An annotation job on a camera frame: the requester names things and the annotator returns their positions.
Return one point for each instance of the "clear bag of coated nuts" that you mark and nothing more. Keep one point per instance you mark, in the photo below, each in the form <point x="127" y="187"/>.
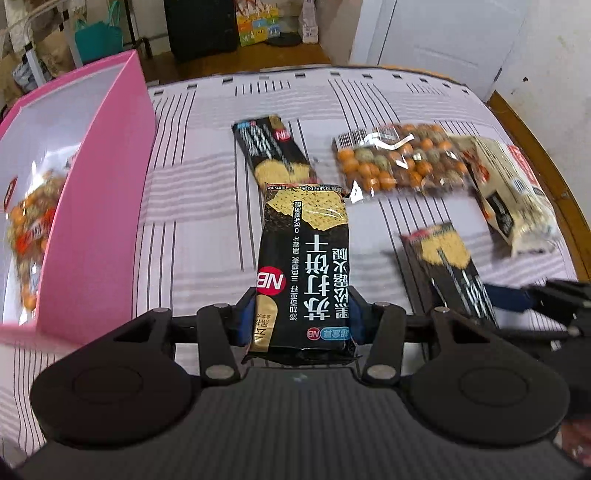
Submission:
<point x="399" y="158"/>

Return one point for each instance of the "teal tote bag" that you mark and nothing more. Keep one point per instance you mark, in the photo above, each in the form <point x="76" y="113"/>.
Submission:
<point x="100" y="39"/>

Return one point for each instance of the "white door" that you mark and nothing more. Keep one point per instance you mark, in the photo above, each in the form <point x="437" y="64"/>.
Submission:
<point x="466" y="40"/>

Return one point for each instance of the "snack bag inside box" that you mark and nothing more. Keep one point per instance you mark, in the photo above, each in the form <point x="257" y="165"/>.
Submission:
<point x="30" y="216"/>

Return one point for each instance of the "pink storage box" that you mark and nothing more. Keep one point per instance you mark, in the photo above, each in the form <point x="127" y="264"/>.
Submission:
<point x="98" y="123"/>

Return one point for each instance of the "black NB cracker pack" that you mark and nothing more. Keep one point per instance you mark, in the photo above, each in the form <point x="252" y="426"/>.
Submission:
<point x="301" y="307"/>

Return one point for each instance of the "white clothes rack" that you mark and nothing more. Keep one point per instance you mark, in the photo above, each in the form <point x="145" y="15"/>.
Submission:
<point x="45" y="27"/>

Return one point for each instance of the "black suitcase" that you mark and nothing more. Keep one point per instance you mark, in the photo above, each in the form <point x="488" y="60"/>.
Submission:
<point x="200" y="28"/>

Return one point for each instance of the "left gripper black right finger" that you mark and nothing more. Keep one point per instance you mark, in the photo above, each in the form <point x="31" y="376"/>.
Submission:
<point x="382" y="326"/>

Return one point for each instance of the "black cracker pack far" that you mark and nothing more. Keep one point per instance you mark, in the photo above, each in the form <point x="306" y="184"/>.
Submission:
<point x="272" y="153"/>

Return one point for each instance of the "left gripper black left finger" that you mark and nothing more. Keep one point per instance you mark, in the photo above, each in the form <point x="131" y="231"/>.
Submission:
<point x="221" y="326"/>

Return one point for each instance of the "beige noodle packet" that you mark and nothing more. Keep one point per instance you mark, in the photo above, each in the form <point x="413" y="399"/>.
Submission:
<point x="510" y="195"/>

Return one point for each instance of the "colourful cardboard box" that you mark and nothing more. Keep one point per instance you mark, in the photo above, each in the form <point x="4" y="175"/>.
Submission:
<point x="258" y="21"/>

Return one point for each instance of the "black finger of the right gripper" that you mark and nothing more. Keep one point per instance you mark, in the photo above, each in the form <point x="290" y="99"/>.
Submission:
<point x="510" y="299"/>
<point x="564" y="301"/>

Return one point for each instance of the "black cracker pack right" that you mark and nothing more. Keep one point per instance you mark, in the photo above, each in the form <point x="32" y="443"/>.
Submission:
<point x="446" y="275"/>

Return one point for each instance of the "white plastic bag on floor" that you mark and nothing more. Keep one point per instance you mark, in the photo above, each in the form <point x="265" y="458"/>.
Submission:
<point x="308" y="23"/>

